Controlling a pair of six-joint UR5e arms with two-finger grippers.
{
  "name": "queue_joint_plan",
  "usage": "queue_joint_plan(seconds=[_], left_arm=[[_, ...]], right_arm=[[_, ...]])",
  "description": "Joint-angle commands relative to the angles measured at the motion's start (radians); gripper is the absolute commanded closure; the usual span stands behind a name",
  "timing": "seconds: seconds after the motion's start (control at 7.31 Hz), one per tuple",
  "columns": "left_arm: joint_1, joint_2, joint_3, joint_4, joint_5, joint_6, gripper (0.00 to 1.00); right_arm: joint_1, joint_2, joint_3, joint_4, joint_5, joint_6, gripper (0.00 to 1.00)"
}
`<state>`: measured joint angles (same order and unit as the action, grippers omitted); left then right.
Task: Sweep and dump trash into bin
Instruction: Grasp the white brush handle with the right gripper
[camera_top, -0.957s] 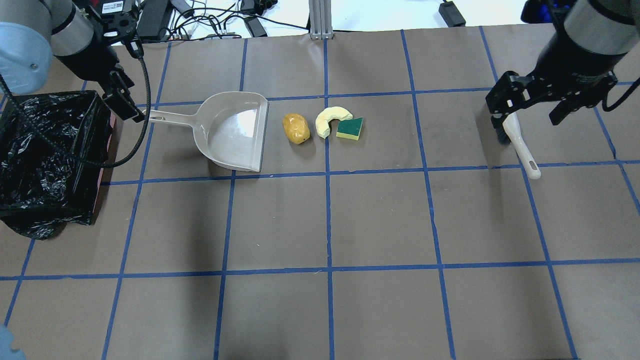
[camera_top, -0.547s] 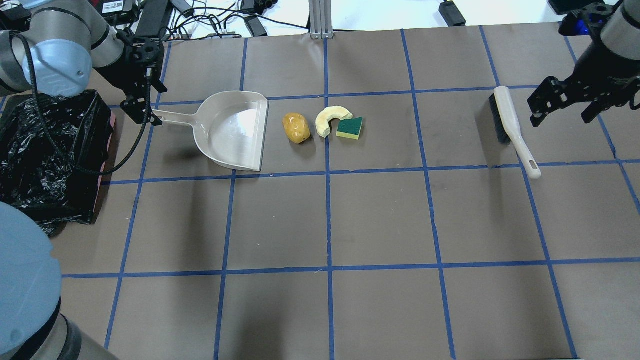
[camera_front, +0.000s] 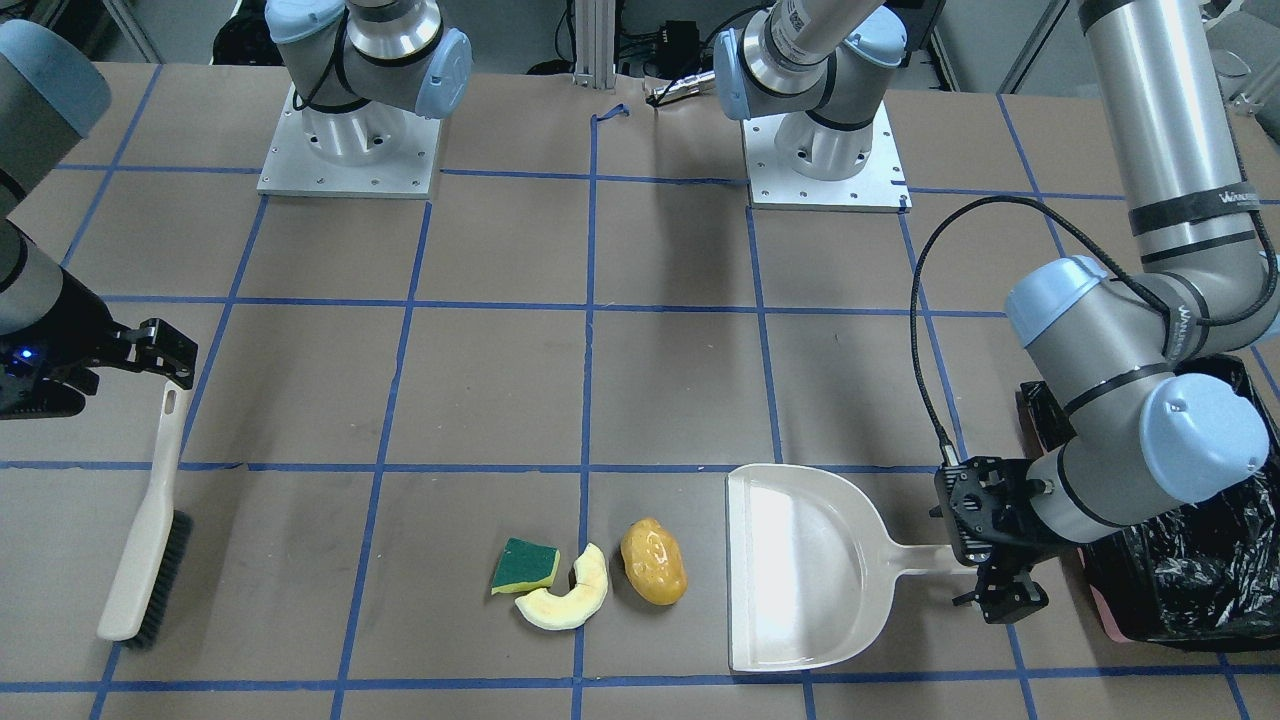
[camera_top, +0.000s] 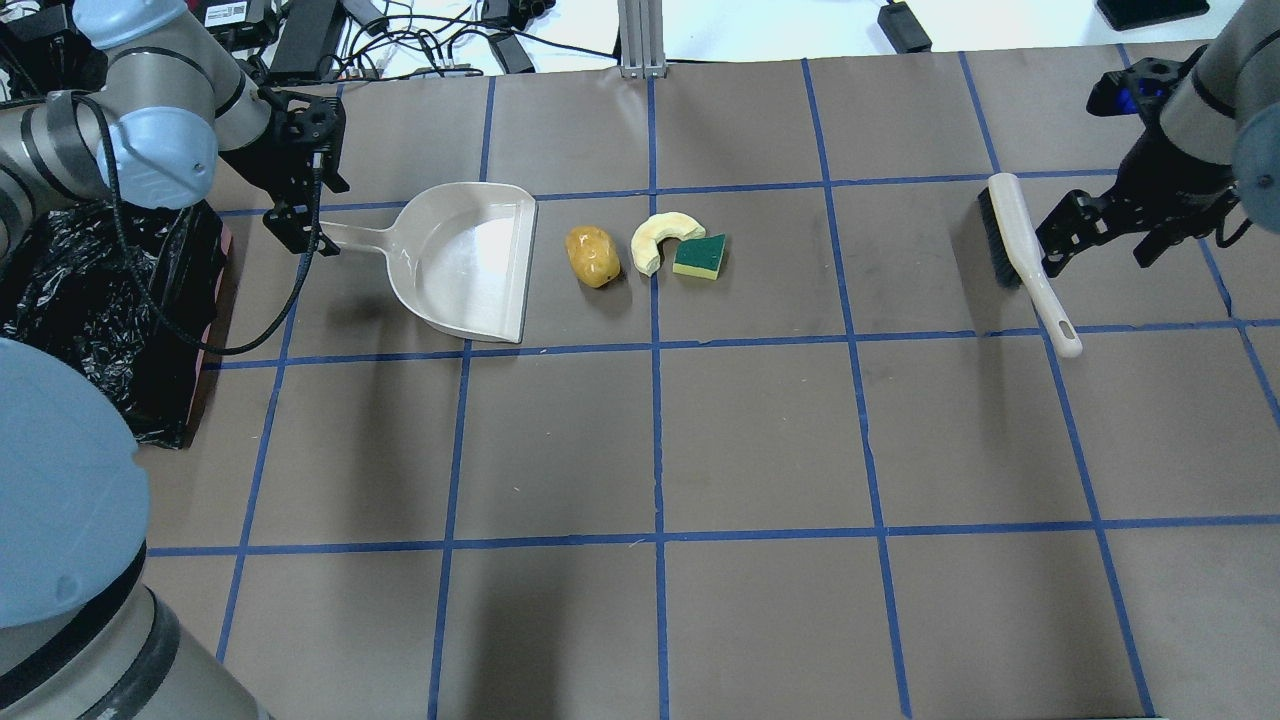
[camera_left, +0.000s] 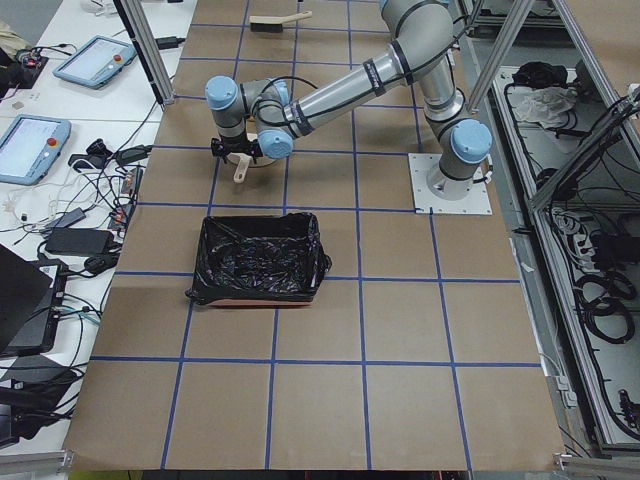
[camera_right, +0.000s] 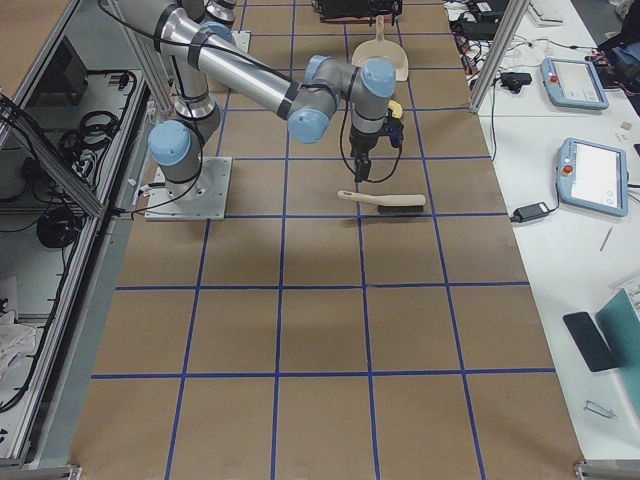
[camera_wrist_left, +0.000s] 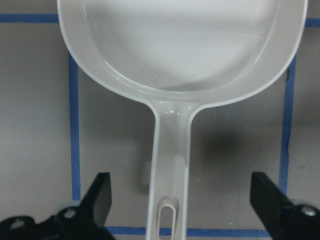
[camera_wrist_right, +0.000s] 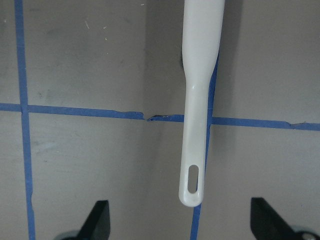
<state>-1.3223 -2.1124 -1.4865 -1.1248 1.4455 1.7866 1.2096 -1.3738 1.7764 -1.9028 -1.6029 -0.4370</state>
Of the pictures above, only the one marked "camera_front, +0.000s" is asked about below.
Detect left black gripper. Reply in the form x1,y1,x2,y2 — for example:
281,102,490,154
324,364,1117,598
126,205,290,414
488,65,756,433
931,456,1048,625

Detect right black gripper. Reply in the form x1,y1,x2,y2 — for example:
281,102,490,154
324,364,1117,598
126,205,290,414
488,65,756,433
1,291,198,420

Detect cream plastic dustpan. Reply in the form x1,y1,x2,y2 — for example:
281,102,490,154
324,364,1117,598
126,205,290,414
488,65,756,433
724,462,974,673

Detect cream hand brush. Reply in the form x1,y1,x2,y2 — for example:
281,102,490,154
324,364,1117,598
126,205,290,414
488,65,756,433
97,380,193,650

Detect yellow potato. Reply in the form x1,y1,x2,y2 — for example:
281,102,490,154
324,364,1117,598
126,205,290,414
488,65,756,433
620,518,689,606

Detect green yellow sponge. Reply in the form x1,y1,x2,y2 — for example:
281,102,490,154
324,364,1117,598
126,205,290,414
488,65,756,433
490,537,561,594

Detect pale melon slice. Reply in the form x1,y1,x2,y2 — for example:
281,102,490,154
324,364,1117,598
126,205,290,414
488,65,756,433
515,543,611,632

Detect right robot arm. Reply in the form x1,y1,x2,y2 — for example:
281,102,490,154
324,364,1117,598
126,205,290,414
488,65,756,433
1,1,474,420

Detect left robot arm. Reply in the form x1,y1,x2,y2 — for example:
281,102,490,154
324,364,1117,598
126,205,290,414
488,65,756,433
714,1,1277,624

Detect black lined trash bin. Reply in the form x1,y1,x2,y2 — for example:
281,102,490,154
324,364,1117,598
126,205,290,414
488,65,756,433
1023,355,1277,651

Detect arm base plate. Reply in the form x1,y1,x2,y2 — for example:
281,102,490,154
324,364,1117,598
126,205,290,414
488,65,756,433
741,104,913,213
257,87,443,200

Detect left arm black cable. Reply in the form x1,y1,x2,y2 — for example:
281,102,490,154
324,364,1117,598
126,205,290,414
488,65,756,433
909,195,1280,469

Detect aluminium frame post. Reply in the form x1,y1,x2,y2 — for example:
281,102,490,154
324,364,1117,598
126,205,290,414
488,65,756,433
570,0,618,94

